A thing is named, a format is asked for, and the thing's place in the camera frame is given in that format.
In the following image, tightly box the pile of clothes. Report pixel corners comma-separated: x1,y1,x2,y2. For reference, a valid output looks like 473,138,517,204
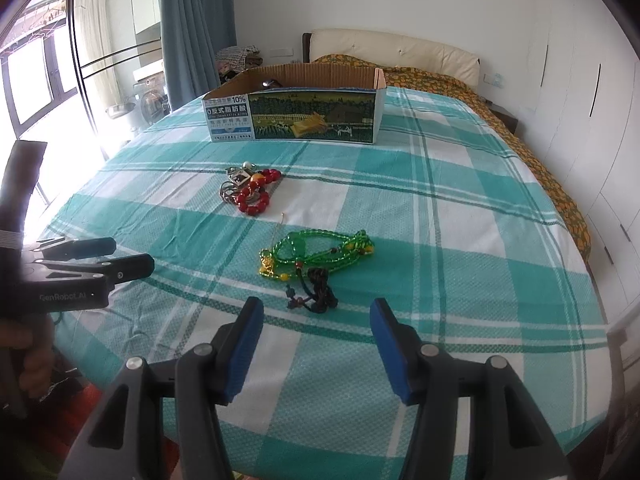
215,45,261,86

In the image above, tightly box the cream padded headboard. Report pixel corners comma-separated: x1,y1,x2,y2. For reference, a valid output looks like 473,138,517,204
302,29,482,86

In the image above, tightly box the sliding glass door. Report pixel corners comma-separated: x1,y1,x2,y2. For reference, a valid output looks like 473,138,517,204
65,0,166,161

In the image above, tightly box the red bead bracelet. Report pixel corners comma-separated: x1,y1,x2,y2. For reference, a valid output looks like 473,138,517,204
235,169,282,217

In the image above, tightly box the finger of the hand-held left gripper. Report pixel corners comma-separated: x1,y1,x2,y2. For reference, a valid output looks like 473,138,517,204
22,253,156,291
32,236,117,262

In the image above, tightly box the person's left hand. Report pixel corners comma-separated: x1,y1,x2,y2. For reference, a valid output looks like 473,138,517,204
15,317,57,402

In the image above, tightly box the printed cardboard box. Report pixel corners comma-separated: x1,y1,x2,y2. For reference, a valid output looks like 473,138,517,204
201,63,387,145

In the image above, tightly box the black framed window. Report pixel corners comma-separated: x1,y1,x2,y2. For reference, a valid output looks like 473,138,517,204
0,10,71,141

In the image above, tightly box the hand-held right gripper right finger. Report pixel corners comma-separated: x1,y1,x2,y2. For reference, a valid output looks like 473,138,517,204
369,297,573,480

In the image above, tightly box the white wardrobe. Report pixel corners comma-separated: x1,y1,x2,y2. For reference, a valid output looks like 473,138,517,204
527,0,640,311

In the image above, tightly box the blue curtain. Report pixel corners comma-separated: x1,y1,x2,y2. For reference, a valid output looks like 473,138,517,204
157,0,238,111

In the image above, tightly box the metal keyring with charm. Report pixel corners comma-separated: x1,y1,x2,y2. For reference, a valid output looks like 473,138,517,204
219,161,261,203

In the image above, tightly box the dark beaded cord bracelet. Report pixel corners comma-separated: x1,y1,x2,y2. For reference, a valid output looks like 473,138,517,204
285,267,340,313

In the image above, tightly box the grey washing machine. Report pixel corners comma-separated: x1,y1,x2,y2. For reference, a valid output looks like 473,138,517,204
132,72,171,123

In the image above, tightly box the teal checked tablecloth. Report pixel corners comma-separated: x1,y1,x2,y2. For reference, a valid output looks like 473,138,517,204
37,85,613,480

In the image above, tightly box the green bead necklace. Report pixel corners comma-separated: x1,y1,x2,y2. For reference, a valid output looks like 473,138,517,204
258,230,376,282

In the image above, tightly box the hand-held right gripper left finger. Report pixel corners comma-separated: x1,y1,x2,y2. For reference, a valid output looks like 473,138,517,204
75,296,265,480

